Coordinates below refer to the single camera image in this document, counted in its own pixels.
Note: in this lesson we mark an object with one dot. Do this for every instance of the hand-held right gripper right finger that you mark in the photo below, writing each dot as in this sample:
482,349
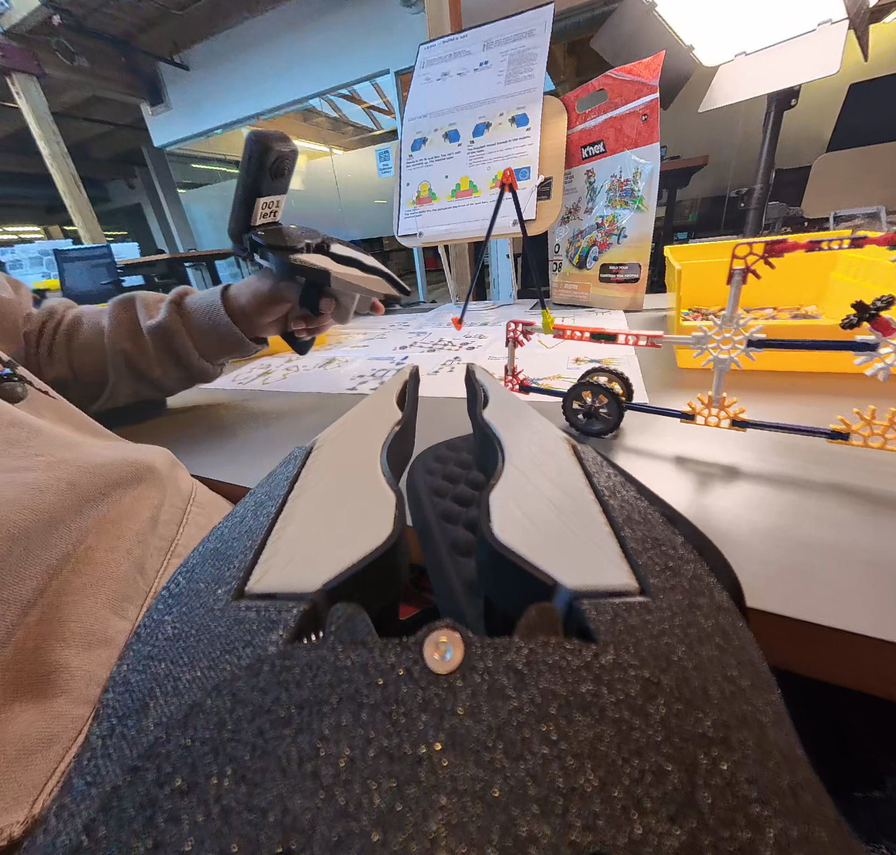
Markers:
560,519

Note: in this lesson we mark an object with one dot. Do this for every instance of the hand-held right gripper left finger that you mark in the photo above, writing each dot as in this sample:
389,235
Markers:
329,519

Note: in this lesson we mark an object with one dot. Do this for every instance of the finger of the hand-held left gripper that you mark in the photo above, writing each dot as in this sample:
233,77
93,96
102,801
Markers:
367,264
343,284

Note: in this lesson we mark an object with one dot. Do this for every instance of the black toy wheel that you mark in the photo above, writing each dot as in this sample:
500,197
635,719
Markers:
592,407
613,378

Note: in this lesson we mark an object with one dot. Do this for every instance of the blue rods with orange connector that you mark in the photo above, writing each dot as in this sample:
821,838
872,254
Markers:
507,179

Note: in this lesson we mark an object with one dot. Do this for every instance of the colourful rod and connector model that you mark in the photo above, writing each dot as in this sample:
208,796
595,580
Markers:
728,337

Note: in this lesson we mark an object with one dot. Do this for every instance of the person's left forearm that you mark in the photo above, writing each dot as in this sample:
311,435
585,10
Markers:
126,337

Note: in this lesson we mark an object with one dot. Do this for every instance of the grey desk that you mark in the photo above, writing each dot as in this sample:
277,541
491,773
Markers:
756,519

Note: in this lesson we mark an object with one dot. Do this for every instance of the white instruction sheet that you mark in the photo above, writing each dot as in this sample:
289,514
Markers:
392,344

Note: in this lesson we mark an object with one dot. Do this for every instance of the wooden document stand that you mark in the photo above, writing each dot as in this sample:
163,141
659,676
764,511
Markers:
476,127

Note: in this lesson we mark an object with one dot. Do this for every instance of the colourful cardboard toy box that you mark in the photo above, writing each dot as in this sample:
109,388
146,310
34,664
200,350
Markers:
609,183

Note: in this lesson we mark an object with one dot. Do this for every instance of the yellow plastic bin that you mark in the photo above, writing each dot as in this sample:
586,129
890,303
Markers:
693,295

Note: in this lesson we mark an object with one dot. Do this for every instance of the white light panel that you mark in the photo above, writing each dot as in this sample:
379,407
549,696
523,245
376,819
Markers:
742,15

